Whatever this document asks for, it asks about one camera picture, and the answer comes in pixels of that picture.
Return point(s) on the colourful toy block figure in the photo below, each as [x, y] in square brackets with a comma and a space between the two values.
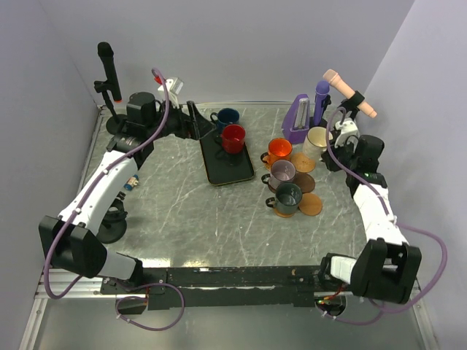
[131, 183]

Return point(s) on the orange mug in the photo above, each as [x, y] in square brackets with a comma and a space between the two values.
[278, 149]

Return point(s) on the red mug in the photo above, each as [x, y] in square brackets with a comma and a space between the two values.
[232, 139]

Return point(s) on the purple microphone black stand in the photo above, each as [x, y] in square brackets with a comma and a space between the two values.
[323, 122]

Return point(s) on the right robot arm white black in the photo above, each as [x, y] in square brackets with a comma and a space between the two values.
[387, 267]

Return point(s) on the light wood coaster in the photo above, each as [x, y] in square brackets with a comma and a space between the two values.
[280, 214]
[310, 204]

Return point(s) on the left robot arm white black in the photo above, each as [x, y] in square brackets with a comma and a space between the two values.
[70, 240]

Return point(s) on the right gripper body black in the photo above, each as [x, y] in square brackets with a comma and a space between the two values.
[346, 155]

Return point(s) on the woven rattan coaster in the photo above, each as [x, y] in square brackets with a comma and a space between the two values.
[302, 163]

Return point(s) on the black round stand base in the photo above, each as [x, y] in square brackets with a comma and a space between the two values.
[113, 226]

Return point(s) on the left black microphone stand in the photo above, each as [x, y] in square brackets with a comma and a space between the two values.
[116, 121]

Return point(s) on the lilac mug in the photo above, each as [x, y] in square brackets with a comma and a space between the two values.
[282, 171]

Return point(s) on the purple metronome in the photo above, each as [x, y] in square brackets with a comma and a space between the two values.
[296, 123]

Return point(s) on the black serving tray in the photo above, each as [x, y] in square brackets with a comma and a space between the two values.
[223, 168]

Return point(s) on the cream mug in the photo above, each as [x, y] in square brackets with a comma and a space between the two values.
[315, 143]

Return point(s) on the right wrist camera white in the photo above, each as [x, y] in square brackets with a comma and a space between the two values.
[347, 132]

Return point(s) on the blue mug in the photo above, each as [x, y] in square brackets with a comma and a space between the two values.
[224, 117]

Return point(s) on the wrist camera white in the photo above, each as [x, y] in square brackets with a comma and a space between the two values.
[347, 132]
[174, 86]

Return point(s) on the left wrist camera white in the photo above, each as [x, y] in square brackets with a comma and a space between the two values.
[174, 86]

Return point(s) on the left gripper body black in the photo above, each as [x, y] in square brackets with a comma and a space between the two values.
[176, 125]

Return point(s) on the dark green mug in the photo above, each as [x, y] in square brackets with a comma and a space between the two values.
[286, 199]

